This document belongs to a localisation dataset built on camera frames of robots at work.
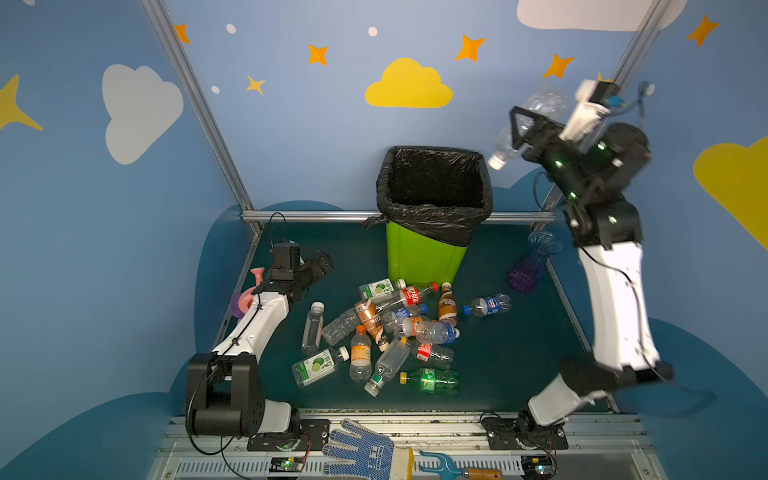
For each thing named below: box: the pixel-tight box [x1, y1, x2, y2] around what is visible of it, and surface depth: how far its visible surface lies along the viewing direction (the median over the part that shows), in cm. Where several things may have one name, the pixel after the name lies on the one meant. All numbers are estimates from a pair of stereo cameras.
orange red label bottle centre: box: [393, 317, 430, 338], surface depth 88 cm
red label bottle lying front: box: [410, 343, 455, 369], surface depth 86 cm
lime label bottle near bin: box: [359, 278, 406, 301], surface depth 100 cm
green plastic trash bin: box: [386, 222, 468, 288], surface depth 93 cm
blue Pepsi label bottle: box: [462, 293, 512, 317], surface depth 98 cm
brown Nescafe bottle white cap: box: [438, 281, 457, 326], surface depth 95 cm
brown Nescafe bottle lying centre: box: [355, 299, 391, 351], surface depth 89 cm
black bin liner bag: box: [362, 146, 493, 247], surface depth 84 cm
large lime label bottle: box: [292, 346, 350, 388], surface depth 84 cm
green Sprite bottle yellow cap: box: [399, 368, 459, 394], surface depth 80 cm
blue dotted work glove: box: [322, 418, 415, 480], surface depth 72 cm
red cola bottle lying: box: [376, 282, 439, 312], surface depth 98 cm
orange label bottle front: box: [349, 324, 372, 382], surface depth 86 cm
